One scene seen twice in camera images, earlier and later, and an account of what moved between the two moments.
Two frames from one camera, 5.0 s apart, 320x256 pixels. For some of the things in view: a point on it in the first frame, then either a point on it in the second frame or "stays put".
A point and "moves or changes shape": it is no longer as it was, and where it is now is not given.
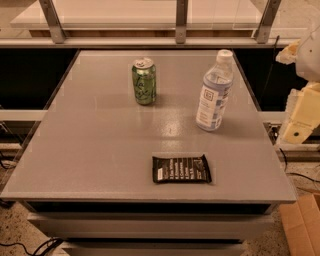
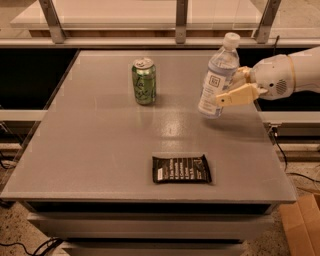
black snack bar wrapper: [180, 169] stays put
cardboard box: [301, 220] stays put
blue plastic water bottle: [216, 87] moves or changes shape
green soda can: [144, 74] stays put
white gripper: [310, 61] to [271, 77]
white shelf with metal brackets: [154, 23] stays put
